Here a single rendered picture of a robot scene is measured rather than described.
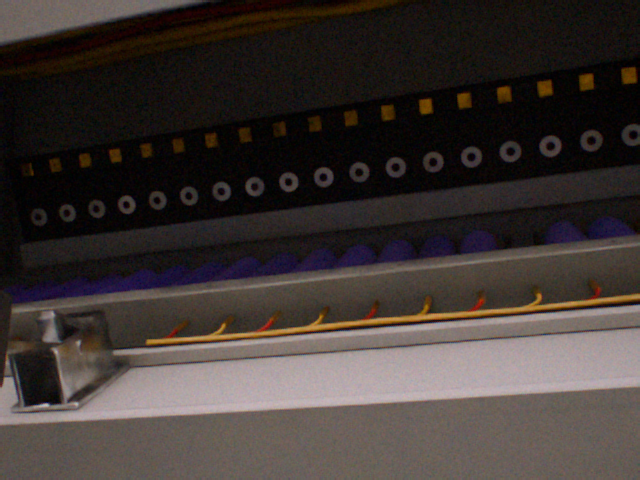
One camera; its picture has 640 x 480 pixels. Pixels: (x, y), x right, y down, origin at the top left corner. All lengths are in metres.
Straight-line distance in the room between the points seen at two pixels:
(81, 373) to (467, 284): 0.15
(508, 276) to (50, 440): 0.18
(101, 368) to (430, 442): 0.13
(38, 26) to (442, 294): 0.20
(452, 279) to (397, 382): 0.06
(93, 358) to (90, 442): 0.04
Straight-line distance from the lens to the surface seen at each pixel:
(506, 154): 0.40
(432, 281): 0.29
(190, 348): 0.30
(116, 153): 0.45
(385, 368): 0.25
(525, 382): 0.23
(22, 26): 0.34
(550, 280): 0.29
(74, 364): 0.28
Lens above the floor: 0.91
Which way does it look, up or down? 11 degrees up
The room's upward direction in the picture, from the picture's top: 4 degrees counter-clockwise
